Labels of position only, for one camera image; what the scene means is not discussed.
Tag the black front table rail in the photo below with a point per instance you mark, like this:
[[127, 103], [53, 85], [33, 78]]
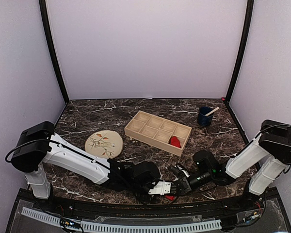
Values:
[[78, 208]]

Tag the dark blue enamel mug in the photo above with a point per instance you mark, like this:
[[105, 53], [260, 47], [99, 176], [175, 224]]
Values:
[[202, 119]]

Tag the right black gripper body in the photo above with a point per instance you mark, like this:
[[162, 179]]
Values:
[[186, 186]]

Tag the black frame post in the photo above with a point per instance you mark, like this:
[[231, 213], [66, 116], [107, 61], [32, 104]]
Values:
[[241, 50], [51, 49]]

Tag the white slotted cable duct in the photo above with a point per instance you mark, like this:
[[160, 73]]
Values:
[[104, 224]]

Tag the left black frame post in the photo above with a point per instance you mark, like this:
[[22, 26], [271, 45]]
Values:
[[51, 49]]

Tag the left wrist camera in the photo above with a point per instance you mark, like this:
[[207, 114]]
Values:
[[163, 188]]

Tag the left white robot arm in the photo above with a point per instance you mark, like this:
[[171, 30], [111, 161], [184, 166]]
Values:
[[40, 145]]

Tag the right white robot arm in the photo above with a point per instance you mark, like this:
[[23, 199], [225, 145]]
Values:
[[273, 142]]

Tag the red santa sock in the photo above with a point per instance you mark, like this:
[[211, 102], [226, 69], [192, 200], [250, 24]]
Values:
[[171, 198], [174, 141]]

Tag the round painted wooden plate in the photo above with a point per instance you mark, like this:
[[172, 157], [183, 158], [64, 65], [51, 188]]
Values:
[[105, 144]]

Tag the right black frame post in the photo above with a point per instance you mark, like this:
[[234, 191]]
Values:
[[241, 50]]

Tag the wooden stick in mug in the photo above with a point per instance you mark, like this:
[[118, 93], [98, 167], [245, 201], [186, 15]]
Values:
[[212, 111]]

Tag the wooden compartment tray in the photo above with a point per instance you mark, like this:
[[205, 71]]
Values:
[[156, 131]]

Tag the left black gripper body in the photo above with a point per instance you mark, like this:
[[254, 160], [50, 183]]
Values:
[[148, 199]]

